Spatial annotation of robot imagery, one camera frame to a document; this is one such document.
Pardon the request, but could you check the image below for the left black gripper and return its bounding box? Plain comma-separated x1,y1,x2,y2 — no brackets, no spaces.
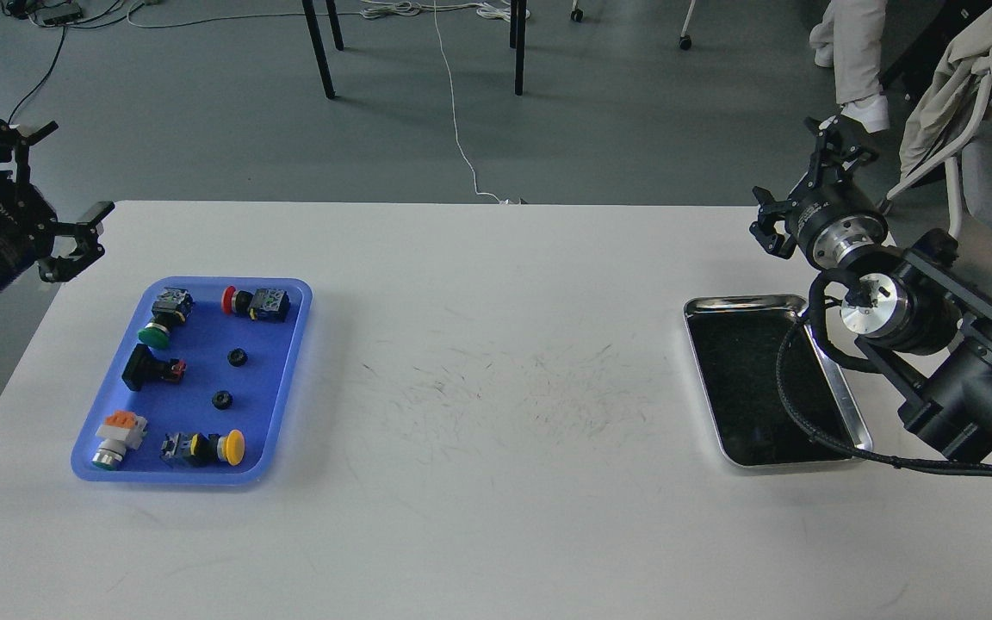
0,119,115,293

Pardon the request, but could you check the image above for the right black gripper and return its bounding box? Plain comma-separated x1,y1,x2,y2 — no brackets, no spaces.
749,116,889,270

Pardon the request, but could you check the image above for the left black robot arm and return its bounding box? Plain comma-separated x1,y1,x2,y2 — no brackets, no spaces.
0,119,115,294

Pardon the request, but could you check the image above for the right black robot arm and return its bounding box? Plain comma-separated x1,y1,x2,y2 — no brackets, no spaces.
749,115,992,478

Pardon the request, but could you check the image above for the silver metal tray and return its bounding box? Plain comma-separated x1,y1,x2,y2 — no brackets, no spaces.
684,294,873,474

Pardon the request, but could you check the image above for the blue plastic tray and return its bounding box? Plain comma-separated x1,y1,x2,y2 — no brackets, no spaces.
71,277,313,486

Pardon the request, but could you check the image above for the person in white trousers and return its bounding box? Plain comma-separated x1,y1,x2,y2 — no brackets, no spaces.
809,1,890,133

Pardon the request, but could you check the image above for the beige jacket on chair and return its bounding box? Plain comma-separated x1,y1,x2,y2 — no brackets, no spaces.
899,7,992,179

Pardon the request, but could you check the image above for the orange grey push button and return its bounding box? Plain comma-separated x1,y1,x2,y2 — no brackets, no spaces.
91,411,148,471

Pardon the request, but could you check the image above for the black table leg right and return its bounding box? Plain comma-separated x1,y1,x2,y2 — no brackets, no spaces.
509,0,528,96

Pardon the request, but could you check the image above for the black table leg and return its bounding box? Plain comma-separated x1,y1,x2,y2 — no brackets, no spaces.
509,0,528,96
301,0,345,101

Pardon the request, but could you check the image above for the black table leg left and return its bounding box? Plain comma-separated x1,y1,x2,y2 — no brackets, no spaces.
301,0,345,101

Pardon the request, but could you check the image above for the black floor cable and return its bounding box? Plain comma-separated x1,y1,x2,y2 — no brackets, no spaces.
2,0,146,126

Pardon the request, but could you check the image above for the green push button switch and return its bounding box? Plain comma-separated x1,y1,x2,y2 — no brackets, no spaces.
137,287,195,350

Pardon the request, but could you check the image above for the black selector switch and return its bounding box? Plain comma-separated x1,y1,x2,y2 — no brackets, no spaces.
121,343,188,392

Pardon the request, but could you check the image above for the red push button switch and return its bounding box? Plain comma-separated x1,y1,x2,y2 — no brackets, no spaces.
220,286,291,323

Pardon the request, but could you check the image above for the yellow push button switch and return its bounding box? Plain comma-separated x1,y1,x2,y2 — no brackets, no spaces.
160,429,245,468

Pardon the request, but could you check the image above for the white floor cable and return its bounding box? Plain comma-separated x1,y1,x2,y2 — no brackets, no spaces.
362,0,531,206

